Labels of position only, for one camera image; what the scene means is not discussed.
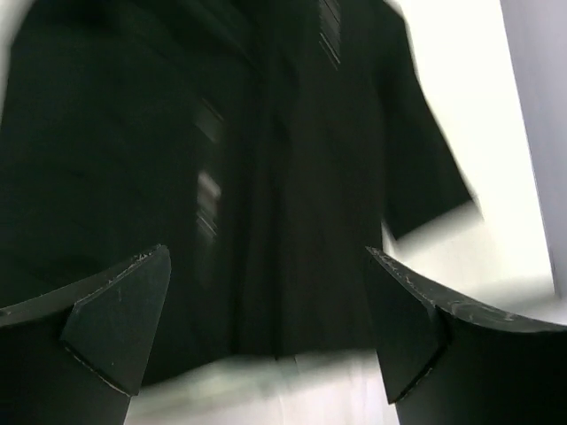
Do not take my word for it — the black jacket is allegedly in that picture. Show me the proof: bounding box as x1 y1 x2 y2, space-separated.
1 1 472 385

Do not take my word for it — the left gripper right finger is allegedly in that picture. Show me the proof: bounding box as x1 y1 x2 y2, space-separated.
364 248 566 425

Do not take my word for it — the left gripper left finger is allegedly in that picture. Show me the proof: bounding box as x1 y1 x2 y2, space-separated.
1 245 171 425

